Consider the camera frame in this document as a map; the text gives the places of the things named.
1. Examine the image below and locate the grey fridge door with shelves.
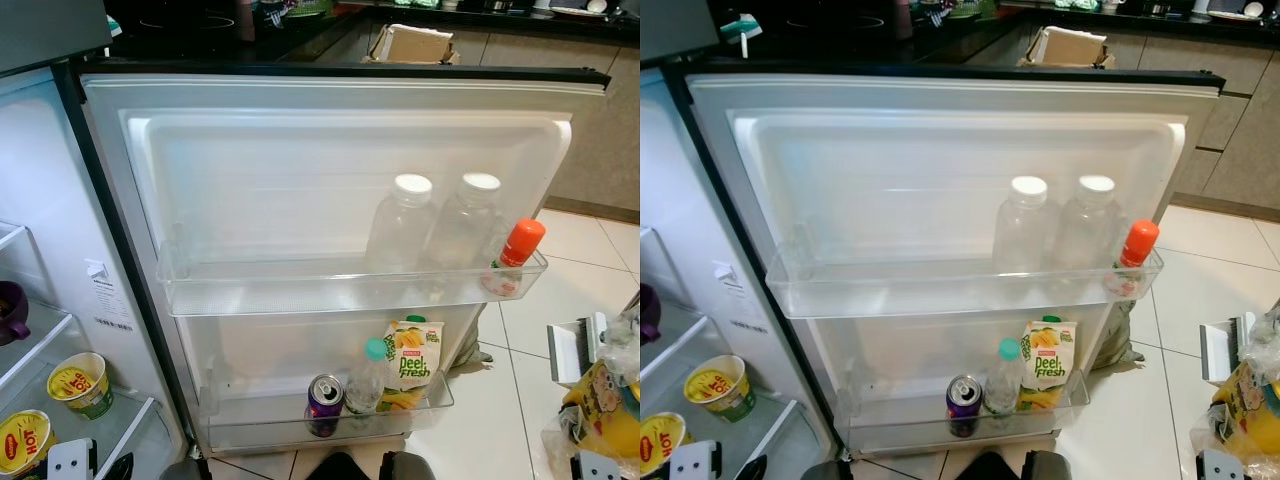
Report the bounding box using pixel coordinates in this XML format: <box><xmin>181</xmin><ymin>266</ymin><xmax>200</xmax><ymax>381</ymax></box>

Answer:
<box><xmin>662</xmin><ymin>62</ymin><xmax>1226</xmax><ymax>461</ymax></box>
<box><xmin>55</xmin><ymin>62</ymin><xmax>613</xmax><ymax>459</ymax></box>

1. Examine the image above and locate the small bottle with teal cap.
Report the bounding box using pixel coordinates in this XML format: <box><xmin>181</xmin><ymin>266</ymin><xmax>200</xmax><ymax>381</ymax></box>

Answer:
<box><xmin>345</xmin><ymin>337</ymin><xmax>391</xmax><ymax>416</ymax></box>
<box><xmin>983</xmin><ymin>338</ymin><xmax>1023</xmax><ymax>416</ymax></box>

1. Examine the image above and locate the yellow bin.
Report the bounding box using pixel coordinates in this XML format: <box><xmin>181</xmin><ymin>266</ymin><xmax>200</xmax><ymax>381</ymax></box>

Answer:
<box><xmin>560</xmin><ymin>358</ymin><xmax>641</xmax><ymax>463</ymax></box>
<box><xmin>1210</xmin><ymin>360</ymin><xmax>1280</xmax><ymax>463</ymax></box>

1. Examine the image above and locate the black robot pelvis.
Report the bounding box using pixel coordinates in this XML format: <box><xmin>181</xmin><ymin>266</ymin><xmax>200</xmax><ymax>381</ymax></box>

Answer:
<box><xmin>950</xmin><ymin>452</ymin><xmax>1011</xmax><ymax>480</ymax></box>
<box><xmin>310</xmin><ymin>450</ymin><xmax>371</xmax><ymax>480</ymax></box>

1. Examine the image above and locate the purple bowl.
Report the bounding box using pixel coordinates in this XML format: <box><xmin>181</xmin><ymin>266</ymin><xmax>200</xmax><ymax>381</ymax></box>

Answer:
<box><xmin>0</xmin><ymin>281</ymin><xmax>31</xmax><ymax>347</ymax></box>
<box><xmin>640</xmin><ymin>284</ymin><xmax>663</xmax><ymax>346</ymax></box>

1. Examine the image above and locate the brown cardboard box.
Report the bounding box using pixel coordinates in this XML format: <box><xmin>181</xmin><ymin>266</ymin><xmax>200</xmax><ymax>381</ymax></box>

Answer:
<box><xmin>362</xmin><ymin>22</ymin><xmax>461</xmax><ymax>66</ymax></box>
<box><xmin>1020</xmin><ymin>25</ymin><xmax>1116</xmax><ymax>69</ymax></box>

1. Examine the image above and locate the grey-green sack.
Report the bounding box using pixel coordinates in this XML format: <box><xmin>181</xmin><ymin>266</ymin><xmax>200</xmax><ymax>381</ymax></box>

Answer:
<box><xmin>455</xmin><ymin>320</ymin><xmax>491</xmax><ymax>371</ymax></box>
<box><xmin>1090</xmin><ymin>300</ymin><xmax>1146</xmax><ymax>371</ymax></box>

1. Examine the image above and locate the bottle with orange cap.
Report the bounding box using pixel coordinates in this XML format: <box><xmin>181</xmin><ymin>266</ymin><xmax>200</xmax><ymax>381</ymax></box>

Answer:
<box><xmin>482</xmin><ymin>218</ymin><xmax>548</xmax><ymax>299</ymax></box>
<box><xmin>1105</xmin><ymin>220</ymin><xmax>1161</xmax><ymax>299</ymax></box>

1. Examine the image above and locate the yellow juice carton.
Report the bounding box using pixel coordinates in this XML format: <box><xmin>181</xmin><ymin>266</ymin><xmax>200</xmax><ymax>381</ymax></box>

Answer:
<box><xmin>378</xmin><ymin>315</ymin><xmax>446</xmax><ymax>413</ymax></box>
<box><xmin>1018</xmin><ymin>316</ymin><xmax>1079</xmax><ymax>411</ymax></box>

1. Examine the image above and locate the black kitchen countertop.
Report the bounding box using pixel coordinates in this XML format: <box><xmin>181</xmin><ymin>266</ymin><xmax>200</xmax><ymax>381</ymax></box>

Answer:
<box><xmin>105</xmin><ymin>0</ymin><xmax>641</xmax><ymax>61</ymax></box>
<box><xmin>710</xmin><ymin>0</ymin><xmax>1280</xmax><ymax>61</ymax></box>

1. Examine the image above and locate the grey freezer door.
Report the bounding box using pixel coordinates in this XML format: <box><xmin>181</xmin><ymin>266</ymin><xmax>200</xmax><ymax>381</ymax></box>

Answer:
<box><xmin>640</xmin><ymin>0</ymin><xmax>721</xmax><ymax>66</ymax></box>
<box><xmin>0</xmin><ymin>0</ymin><xmax>113</xmax><ymax>76</ymax></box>

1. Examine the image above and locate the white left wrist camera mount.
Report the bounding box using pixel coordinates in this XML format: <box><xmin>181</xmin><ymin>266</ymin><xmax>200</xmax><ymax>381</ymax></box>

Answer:
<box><xmin>668</xmin><ymin>440</ymin><xmax>723</xmax><ymax>480</ymax></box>
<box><xmin>47</xmin><ymin>438</ymin><xmax>97</xmax><ymax>480</ymax></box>

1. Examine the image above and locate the purple soda can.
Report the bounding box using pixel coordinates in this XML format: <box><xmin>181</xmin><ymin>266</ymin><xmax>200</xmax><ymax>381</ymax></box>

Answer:
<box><xmin>305</xmin><ymin>374</ymin><xmax>346</xmax><ymax>438</ymax></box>
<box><xmin>945</xmin><ymin>375</ymin><xmax>984</xmax><ymax>439</ymax></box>

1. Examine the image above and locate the grey robot right leg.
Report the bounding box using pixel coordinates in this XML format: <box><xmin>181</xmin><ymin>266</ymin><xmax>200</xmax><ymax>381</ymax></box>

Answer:
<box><xmin>1020</xmin><ymin>450</ymin><xmax>1071</xmax><ymax>480</ymax></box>
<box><xmin>380</xmin><ymin>450</ymin><xmax>436</xmax><ymax>480</ymax></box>

